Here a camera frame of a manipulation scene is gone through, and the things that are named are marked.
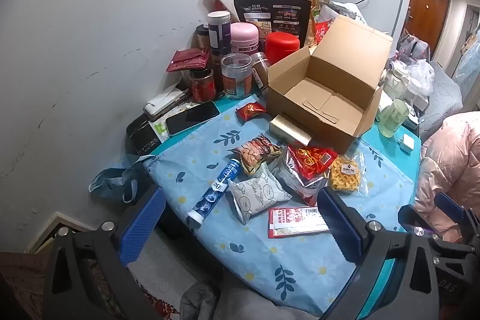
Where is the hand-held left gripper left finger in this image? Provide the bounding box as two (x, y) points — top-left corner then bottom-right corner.
(41, 187), (167, 320)

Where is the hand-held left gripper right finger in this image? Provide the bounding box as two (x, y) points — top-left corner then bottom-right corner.
(317, 188), (443, 320)

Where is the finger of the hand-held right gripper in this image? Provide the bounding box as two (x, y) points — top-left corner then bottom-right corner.
(397, 205), (434, 236)
(434, 192), (480, 231)

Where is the red and white sachet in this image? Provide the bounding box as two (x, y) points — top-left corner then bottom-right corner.
(267, 207), (331, 239)

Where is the clear bag of waffle snacks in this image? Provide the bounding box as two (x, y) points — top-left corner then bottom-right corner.
(328, 152), (370, 195)

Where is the silver foil packet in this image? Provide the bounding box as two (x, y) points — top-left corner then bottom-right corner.
(270, 151), (331, 207)

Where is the blue and white tube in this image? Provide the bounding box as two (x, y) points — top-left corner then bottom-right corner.
(187, 158), (241, 229)

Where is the white patterned snack packet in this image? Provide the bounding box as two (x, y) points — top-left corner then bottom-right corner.
(228, 164), (292, 225)

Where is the gold rectangular box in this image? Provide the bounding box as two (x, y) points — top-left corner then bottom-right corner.
(269, 114), (314, 147)

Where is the peanut snack packet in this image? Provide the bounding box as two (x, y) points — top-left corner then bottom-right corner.
(229, 134), (284, 176)

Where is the small red snack packet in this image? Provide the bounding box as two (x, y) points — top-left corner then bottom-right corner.
(235, 102), (267, 122)

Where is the cardboard box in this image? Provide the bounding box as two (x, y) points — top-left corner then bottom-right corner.
(265, 16), (394, 153)

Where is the pink padded jacket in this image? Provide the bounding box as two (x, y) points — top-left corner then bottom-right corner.
(413, 112), (480, 242)

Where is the teal table cover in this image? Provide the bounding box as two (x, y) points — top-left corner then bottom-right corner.
(221, 95), (422, 320)

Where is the white charger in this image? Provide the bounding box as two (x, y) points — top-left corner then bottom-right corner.
(397, 134), (415, 155)

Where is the red patterned rug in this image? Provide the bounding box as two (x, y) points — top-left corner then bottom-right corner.
(0, 253), (181, 320)

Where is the blue floral cloth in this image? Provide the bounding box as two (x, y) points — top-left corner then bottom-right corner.
(142, 103), (409, 317)

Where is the black tin box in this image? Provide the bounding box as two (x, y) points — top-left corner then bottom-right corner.
(125, 114), (162, 156)

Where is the grey cloth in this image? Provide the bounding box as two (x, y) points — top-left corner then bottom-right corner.
(180, 283), (244, 320)

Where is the white green tissue pack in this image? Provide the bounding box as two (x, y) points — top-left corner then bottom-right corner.
(149, 118), (170, 141)

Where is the green liquid plastic bottle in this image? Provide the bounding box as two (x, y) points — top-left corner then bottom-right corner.
(377, 97), (410, 138)

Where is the grey leaf-pattern cushion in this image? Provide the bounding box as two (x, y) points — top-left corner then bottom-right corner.
(420, 61), (464, 141)

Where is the black smartphone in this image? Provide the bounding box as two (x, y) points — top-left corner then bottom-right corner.
(165, 100), (221, 136)

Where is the white long case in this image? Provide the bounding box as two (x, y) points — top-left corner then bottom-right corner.
(143, 87), (192, 122)

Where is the white plastic bag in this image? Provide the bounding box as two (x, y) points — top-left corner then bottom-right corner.
(407, 59), (436, 96)

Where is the white teapot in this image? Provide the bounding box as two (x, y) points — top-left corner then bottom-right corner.
(382, 61), (413, 96)

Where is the dark jar with red label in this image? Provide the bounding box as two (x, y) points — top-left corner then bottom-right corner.
(188, 68), (217, 104)

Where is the dark red pouch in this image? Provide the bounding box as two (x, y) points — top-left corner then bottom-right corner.
(166, 48), (210, 73)

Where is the clear jar with orange contents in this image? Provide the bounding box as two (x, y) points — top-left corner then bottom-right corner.
(220, 53), (253, 100)

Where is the red lid jar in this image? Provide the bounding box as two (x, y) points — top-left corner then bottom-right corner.
(265, 32), (302, 65)

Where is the dark brown jar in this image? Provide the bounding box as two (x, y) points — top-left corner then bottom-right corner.
(192, 24), (211, 51)

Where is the red printed bag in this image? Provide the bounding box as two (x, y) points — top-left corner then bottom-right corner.
(314, 20), (335, 45)

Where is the brown wooden door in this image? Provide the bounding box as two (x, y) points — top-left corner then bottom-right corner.
(407, 0), (451, 54)

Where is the purple label jar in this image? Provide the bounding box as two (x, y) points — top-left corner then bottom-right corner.
(207, 10), (232, 62)

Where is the pink lid jar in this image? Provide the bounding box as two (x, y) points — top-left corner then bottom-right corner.
(229, 22), (260, 56)

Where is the brown printed pouch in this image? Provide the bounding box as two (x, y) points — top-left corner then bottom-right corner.
(279, 0), (320, 43)

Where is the white refrigerator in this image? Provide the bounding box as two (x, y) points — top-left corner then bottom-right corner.
(334, 0), (411, 43)

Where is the white paper bag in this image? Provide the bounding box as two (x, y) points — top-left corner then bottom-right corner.
(322, 1), (369, 25)

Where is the large black printed bag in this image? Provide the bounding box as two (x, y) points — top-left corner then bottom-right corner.
(233, 0), (313, 47)

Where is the white device with black ring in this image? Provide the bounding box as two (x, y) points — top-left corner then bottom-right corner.
(406, 109), (421, 130)

